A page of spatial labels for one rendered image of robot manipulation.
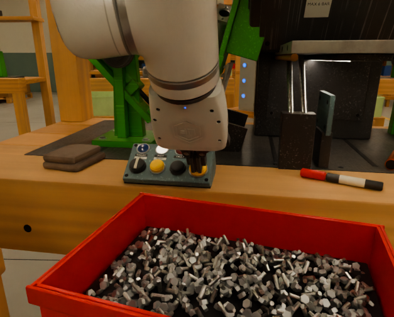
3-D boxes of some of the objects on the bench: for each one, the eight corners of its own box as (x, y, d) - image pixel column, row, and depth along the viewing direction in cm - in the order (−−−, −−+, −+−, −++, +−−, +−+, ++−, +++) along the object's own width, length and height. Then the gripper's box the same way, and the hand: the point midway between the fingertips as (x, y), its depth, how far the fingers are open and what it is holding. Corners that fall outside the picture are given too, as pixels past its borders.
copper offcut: (396, 171, 61) (398, 160, 60) (383, 168, 62) (385, 158, 61) (403, 160, 68) (404, 150, 67) (391, 158, 69) (393, 148, 68)
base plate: (601, 194, 55) (605, 182, 55) (24, 162, 72) (23, 153, 71) (454, 137, 95) (456, 130, 94) (104, 125, 112) (103, 119, 111)
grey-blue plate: (328, 169, 62) (339, 95, 58) (318, 168, 62) (327, 95, 58) (319, 155, 71) (327, 90, 67) (310, 154, 71) (317, 90, 67)
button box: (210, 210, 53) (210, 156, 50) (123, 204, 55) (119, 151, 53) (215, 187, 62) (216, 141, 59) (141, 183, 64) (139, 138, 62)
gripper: (248, 55, 39) (244, 150, 54) (132, 55, 41) (158, 146, 56) (246, 97, 35) (242, 188, 49) (115, 94, 37) (148, 182, 51)
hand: (196, 158), depth 51 cm, fingers closed
